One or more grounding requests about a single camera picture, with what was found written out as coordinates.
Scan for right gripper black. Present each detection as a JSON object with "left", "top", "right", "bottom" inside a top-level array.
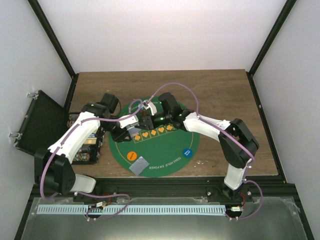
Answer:
[{"left": 135, "top": 112, "right": 172, "bottom": 131}]

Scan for blue patterned card deck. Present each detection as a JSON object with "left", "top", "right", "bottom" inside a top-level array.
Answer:
[{"left": 126, "top": 126, "right": 141, "bottom": 138}]

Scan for orange big blind button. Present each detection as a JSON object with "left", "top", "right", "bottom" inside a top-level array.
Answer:
[{"left": 126, "top": 151, "right": 138, "bottom": 162}]

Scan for dealt cards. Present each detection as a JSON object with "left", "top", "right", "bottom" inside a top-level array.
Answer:
[{"left": 129, "top": 156, "right": 150, "bottom": 176}]

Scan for blue small blind button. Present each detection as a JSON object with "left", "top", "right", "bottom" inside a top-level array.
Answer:
[{"left": 182, "top": 148, "right": 193, "bottom": 158}]

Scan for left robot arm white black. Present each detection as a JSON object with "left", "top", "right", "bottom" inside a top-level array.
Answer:
[{"left": 34, "top": 93, "right": 139, "bottom": 202}]

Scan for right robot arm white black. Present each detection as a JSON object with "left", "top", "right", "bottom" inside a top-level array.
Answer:
[{"left": 139, "top": 92, "right": 260, "bottom": 202}]

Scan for stacked poker chips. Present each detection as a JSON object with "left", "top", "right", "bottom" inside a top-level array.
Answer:
[{"left": 140, "top": 108, "right": 148, "bottom": 118}]

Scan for round green poker mat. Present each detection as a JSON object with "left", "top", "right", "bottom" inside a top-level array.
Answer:
[{"left": 107, "top": 96, "right": 200, "bottom": 179}]

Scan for black poker chip case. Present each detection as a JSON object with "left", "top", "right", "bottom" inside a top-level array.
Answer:
[{"left": 66, "top": 112, "right": 106, "bottom": 165}]

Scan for light blue slotted strip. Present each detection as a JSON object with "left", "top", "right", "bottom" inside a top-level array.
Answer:
[{"left": 35, "top": 204, "right": 226, "bottom": 216}]

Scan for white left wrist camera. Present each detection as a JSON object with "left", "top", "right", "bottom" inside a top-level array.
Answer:
[{"left": 118, "top": 115, "right": 139, "bottom": 129}]

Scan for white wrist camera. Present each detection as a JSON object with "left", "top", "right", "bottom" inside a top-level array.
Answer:
[
  {"left": 142, "top": 100, "right": 157, "bottom": 116},
  {"left": 118, "top": 115, "right": 139, "bottom": 129}
]

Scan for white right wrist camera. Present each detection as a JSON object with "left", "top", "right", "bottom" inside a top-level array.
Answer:
[{"left": 142, "top": 100, "right": 157, "bottom": 116}]

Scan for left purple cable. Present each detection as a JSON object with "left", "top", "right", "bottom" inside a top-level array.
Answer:
[{"left": 39, "top": 98, "right": 144, "bottom": 222}]

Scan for purple cable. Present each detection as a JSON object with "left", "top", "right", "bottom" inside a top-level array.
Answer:
[
  {"left": 39, "top": 98, "right": 144, "bottom": 222},
  {"left": 149, "top": 82, "right": 264, "bottom": 222}
]

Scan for black mounting rail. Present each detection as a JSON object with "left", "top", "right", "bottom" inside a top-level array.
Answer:
[{"left": 32, "top": 174, "right": 296, "bottom": 203}]

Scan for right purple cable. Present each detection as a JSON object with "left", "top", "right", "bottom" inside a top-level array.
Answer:
[{"left": 149, "top": 82, "right": 264, "bottom": 222}]

